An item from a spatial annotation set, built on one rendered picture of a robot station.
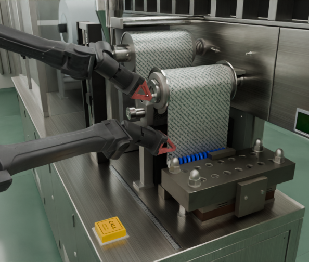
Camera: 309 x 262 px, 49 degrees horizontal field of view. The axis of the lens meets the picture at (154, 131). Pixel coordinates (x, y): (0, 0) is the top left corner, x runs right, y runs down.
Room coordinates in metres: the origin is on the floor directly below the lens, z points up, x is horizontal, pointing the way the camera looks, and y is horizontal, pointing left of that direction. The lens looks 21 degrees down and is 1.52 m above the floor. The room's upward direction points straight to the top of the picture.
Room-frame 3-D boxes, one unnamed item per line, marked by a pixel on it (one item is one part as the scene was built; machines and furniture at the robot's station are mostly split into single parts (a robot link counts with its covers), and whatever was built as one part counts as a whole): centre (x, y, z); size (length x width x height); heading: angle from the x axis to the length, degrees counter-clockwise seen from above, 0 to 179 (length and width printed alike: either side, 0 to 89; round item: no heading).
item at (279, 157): (0.98, -0.40, 1.05); 0.04 x 0.04 x 0.04
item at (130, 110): (1.04, 0.08, 1.18); 0.04 x 0.02 x 0.04; 26
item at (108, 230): (0.79, 0.13, 0.91); 0.07 x 0.07 x 0.02; 26
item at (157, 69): (1.04, -0.01, 1.25); 0.15 x 0.01 x 0.15; 26
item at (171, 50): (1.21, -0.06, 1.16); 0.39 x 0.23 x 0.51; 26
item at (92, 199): (1.90, 0.37, 0.88); 2.52 x 0.66 x 0.04; 26
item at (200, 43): (1.39, -0.16, 1.33); 0.07 x 0.07 x 0.07; 26
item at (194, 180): (0.84, -0.11, 1.05); 0.04 x 0.04 x 0.04
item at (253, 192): (0.87, -0.29, 0.96); 0.10 x 0.03 x 0.11; 116
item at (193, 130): (1.04, -0.15, 1.11); 0.23 x 0.01 x 0.18; 116
